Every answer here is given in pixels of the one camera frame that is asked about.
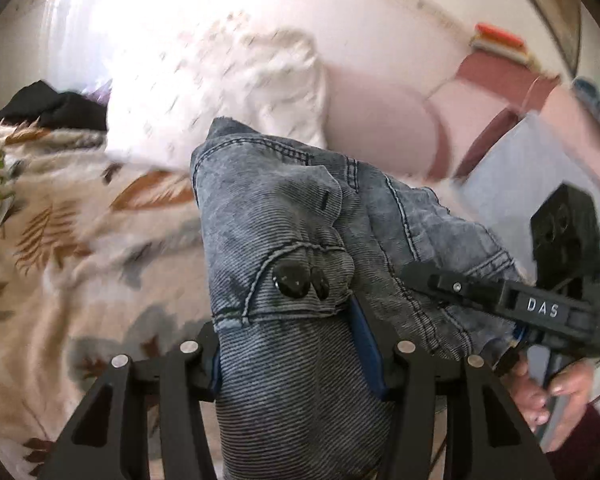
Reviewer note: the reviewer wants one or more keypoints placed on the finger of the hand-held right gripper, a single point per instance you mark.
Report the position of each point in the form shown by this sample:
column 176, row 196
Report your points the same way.
column 454, row 285

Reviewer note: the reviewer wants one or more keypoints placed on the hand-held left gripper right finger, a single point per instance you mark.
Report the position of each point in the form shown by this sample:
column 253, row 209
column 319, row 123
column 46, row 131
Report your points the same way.
column 364, row 345

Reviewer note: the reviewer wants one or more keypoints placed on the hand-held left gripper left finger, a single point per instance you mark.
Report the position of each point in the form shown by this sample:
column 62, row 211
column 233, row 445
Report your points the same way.
column 200, row 360

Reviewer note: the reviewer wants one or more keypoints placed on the blue-grey denim pants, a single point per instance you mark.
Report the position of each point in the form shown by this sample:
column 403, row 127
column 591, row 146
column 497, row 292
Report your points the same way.
column 290, row 220

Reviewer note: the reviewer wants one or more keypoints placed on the person's right forearm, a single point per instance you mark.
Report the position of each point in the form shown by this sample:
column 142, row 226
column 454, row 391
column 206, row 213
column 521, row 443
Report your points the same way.
column 589, row 440

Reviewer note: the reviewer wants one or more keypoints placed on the person's right hand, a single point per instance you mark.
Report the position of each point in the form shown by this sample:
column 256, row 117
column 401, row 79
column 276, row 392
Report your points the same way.
column 564, row 385

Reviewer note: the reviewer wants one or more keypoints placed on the light blue bed sheet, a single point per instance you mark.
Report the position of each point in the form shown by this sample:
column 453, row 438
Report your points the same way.
column 509, row 180

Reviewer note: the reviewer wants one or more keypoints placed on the cream leaf-print fleece blanket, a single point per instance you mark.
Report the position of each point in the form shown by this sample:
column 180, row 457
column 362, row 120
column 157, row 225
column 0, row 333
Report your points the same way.
column 80, row 285

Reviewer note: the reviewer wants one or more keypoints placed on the pink padded headboard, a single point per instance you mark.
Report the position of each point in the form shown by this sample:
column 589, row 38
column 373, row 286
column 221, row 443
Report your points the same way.
column 379, row 120

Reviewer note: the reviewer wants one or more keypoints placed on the white pillow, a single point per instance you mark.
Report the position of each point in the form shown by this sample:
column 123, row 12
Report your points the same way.
column 220, row 90

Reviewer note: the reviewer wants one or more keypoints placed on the black cloth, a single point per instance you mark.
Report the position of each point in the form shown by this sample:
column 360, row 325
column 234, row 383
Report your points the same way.
column 50, row 105

